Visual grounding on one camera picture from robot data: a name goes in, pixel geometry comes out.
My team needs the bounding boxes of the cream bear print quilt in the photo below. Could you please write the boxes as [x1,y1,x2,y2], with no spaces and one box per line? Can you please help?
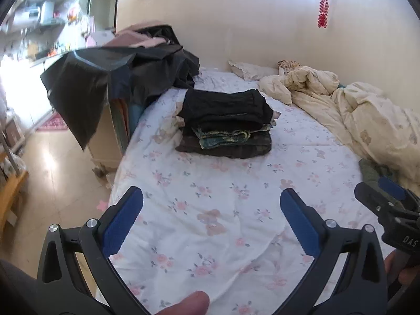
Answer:
[258,66,420,191]

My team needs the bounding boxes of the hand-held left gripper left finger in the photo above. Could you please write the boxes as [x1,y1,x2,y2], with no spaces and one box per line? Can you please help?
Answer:
[37,186,154,315]

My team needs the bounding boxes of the dark olive folded garment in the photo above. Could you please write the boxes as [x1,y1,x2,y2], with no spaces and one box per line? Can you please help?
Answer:
[175,131,273,159]

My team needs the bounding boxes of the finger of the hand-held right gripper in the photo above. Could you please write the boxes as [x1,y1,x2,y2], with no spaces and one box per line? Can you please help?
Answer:
[354,181,420,233]
[377,176,420,208]

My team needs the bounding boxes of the red hanging ornament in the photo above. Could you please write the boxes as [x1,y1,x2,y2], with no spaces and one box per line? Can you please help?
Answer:
[317,0,331,29]

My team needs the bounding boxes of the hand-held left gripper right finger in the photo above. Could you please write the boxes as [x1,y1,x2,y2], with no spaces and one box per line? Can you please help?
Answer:
[271,188,389,315]

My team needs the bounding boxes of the white floral bed sheet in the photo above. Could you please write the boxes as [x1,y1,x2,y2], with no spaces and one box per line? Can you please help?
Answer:
[108,67,399,315]

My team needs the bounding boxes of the red patterned floor rug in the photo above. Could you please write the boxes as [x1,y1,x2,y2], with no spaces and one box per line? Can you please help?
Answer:
[36,112,69,132]

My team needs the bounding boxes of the person's dark clothing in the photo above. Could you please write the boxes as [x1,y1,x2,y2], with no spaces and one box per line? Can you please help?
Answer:
[0,259,99,315]

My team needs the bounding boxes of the person's right hand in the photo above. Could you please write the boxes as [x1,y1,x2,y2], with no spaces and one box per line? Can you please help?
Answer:
[384,249,420,286]

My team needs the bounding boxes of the grey refrigerator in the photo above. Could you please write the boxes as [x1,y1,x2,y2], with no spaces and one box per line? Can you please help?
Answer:
[87,0,117,32]

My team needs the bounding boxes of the beige bedside cabinet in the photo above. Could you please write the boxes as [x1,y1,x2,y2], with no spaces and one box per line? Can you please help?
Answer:
[88,85,132,171]

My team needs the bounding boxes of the white water heater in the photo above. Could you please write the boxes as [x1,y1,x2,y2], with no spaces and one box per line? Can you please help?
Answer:
[13,2,55,28]

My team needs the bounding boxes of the person's left hand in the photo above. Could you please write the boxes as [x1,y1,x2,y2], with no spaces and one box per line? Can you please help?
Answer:
[154,291,211,315]

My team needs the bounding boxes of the cream lace-edged pillow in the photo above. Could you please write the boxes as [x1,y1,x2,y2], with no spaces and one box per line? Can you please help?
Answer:
[228,60,279,81]

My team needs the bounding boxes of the teal patterned folded garment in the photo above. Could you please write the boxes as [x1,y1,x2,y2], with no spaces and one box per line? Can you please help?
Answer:
[192,123,276,150]

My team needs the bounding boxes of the green crumpled garment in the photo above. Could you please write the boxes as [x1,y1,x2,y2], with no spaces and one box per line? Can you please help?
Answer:
[358,159,399,204]

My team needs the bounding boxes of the pink cloth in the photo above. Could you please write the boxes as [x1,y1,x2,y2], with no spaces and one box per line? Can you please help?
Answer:
[105,26,168,48]

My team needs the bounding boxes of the black draped cloth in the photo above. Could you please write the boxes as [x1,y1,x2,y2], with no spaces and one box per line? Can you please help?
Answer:
[40,24,201,151]

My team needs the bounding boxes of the leopard print cloth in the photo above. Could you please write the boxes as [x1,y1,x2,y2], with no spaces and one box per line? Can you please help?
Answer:
[277,60,301,74]

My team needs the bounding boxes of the wooden stool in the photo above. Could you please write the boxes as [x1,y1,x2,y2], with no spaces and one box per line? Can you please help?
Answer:
[0,167,29,227]

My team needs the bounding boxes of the black shorts pants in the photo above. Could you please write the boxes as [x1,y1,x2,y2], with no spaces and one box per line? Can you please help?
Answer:
[179,88,274,132]

